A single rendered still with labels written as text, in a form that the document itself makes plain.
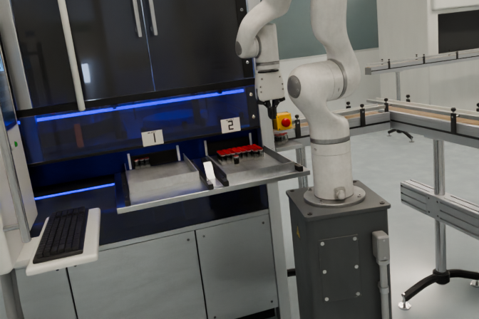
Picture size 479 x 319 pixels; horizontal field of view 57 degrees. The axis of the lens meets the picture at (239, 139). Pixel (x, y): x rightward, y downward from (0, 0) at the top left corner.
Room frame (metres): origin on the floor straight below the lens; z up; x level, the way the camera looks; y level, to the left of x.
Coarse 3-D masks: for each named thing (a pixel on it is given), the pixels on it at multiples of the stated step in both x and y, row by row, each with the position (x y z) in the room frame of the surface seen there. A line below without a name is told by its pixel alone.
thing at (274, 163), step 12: (264, 156) 1.83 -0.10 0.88; (276, 156) 1.75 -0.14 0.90; (216, 168) 1.68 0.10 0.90; (228, 168) 1.71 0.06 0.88; (240, 168) 1.69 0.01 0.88; (252, 168) 1.67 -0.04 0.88; (264, 168) 1.55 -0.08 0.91; (276, 168) 1.56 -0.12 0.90; (288, 168) 1.57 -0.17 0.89; (228, 180) 1.51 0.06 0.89; (240, 180) 1.52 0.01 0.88
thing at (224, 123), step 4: (220, 120) 1.89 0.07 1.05; (224, 120) 1.90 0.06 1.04; (228, 120) 1.90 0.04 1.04; (232, 120) 1.91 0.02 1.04; (236, 120) 1.91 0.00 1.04; (224, 124) 1.90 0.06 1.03; (228, 124) 1.90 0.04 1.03; (236, 124) 1.91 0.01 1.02; (224, 128) 1.90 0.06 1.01; (228, 128) 1.90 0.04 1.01; (236, 128) 1.91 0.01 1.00; (224, 132) 1.90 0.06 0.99
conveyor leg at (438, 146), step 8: (424, 136) 2.04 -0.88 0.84; (440, 144) 1.99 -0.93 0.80; (440, 152) 1.99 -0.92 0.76; (440, 160) 1.99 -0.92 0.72; (440, 168) 1.99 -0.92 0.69; (440, 176) 1.99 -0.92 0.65; (440, 184) 1.99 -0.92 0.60; (440, 192) 1.99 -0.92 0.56; (440, 224) 1.99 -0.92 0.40; (440, 232) 1.99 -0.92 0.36; (440, 240) 1.99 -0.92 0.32; (440, 248) 1.99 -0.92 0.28; (440, 256) 1.99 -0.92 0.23; (440, 264) 1.99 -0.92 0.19; (440, 272) 1.99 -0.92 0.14
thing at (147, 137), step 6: (144, 132) 1.81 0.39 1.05; (150, 132) 1.81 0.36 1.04; (156, 132) 1.82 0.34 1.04; (162, 132) 1.83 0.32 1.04; (144, 138) 1.81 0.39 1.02; (150, 138) 1.81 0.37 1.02; (156, 138) 1.82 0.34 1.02; (162, 138) 1.83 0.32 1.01; (144, 144) 1.81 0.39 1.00; (150, 144) 1.81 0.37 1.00; (156, 144) 1.82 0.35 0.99
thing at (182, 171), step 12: (156, 168) 1.84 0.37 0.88; (168, 168) 1.82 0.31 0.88; (180, 168) 1.79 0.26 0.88; (192, 168) 1.70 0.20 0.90; (132, 180) 1.69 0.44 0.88; (144, 180) 1.67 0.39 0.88; (156, 180) 1.56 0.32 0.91; (168, 180) 1.57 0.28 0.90; (180, 180) 1.58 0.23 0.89; (192, 180) 1.59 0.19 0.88; (132, 192) 1.53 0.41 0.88
